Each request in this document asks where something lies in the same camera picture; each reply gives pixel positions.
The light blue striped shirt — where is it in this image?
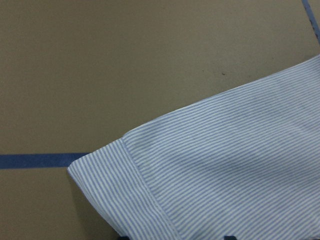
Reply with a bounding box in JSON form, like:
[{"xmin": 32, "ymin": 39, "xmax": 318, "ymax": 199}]
[{"xmin": 67, "ymin": 56, "xmax": 320, "ymax": 240}]

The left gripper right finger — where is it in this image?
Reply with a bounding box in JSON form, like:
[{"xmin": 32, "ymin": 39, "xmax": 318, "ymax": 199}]
[{"xmin": 223, "ymin": 235, "xmax": 236, "ymax": 240}]

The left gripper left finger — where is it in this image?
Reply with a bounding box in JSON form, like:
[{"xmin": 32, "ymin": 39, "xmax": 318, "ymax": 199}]
[{"xmin": 117, "ymin": 236, "xmax": 130, "ymax": 240}]

